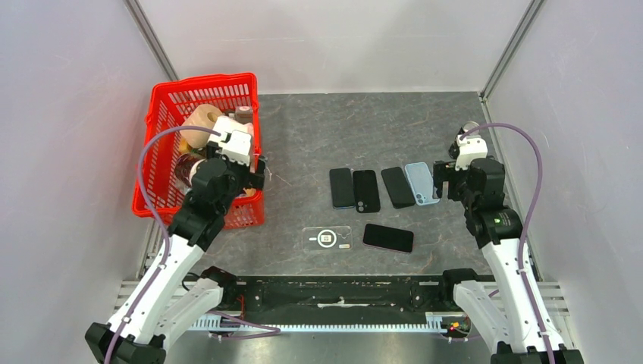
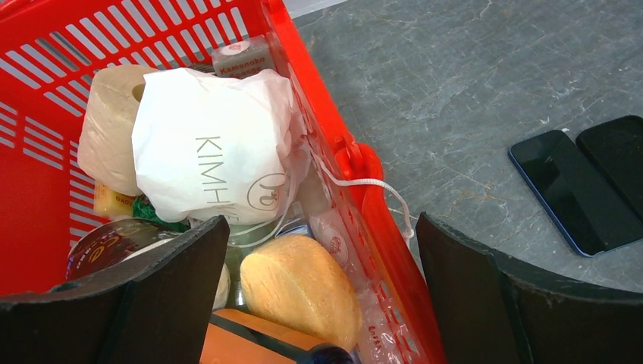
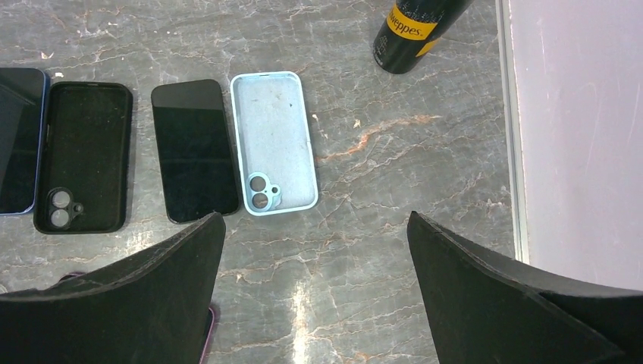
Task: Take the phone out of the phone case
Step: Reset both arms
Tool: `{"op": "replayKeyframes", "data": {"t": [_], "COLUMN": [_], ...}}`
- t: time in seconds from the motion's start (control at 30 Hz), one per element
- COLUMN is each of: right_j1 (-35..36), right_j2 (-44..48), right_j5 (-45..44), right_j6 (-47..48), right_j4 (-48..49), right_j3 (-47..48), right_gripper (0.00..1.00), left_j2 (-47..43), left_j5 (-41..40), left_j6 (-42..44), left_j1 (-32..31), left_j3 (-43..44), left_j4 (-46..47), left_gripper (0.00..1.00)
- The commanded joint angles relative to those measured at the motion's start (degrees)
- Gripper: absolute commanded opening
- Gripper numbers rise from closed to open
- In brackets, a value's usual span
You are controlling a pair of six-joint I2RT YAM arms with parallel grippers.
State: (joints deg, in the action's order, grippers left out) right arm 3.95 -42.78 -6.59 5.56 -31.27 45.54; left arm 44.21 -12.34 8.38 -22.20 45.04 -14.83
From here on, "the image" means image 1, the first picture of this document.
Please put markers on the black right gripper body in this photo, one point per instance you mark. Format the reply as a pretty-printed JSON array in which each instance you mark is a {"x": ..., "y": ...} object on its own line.
[{"x": 458, "y": 180}]

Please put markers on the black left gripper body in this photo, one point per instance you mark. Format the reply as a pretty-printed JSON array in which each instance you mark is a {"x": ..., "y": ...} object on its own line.
[{"x": 246, "y": 178}]

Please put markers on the light blue phone case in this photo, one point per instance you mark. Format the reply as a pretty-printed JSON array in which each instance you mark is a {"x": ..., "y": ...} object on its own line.
[{"x": 421, "y": 183}]

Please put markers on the black smartphone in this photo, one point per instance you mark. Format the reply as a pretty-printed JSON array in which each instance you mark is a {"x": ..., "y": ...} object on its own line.
[{"x": 398, "y": 188}]

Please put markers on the black phone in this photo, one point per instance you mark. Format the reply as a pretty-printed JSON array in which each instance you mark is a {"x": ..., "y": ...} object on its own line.
[{"x": 365, "y": 188}]

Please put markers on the blue smartphone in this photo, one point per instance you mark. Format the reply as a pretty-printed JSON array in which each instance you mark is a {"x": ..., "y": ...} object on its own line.
[{"x": 342, "y": 195}]

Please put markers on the clear phone case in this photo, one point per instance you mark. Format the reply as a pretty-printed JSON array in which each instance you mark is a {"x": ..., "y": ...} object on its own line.
[{"x": 318, "y": 239}]

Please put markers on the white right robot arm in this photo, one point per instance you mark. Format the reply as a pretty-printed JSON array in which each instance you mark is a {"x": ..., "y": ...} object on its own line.
[{"x": 521, "y": 329}]

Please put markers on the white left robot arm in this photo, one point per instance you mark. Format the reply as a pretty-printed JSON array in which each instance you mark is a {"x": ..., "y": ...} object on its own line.
[{"x": 148, "y": 324}]

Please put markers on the black and yellow drink can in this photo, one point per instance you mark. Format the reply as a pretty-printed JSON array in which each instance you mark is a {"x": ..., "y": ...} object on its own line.
[{"x": 454, "y": 149}]

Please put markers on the white paper bag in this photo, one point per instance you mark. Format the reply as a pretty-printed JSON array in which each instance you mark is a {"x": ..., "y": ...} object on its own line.
[{"x": 225, "y": 124}]

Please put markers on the instant noodle bowl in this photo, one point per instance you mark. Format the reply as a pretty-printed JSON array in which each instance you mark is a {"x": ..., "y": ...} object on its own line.
[{"x": 186, "y": 167}]

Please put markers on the beige toilet paper roll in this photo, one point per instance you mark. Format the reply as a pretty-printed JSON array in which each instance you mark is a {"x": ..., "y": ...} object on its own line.
[{"x": 205, "y": 116}]

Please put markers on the red plastic shopping basket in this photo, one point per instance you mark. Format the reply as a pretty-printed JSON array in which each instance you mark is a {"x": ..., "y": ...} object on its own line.
[{"x": 171, "y": 103}]

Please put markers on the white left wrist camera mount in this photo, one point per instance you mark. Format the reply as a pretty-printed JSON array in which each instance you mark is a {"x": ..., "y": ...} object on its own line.
[{"x": 236, "y": 146}]

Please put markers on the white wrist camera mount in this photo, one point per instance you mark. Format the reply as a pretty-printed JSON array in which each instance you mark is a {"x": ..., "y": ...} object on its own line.
[
  {"x": 470, "y": 148},
  {"x": 236, "y": 146}
]

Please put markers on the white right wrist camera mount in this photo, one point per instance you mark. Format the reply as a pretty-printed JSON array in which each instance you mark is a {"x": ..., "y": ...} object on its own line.
[{"x": 470, "y": 148}]

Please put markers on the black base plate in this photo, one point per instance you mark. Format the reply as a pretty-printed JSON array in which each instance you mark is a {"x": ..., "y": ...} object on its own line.
[{"x": 338, "y": 300}]

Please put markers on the white cable duct rail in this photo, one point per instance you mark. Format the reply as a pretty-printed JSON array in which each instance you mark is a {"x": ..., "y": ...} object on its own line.
[{"x": 215, "y": 323}]

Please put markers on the aluminium frame post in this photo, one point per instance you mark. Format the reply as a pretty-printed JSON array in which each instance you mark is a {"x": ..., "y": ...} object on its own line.
[{"x": 515, "y": 41}]

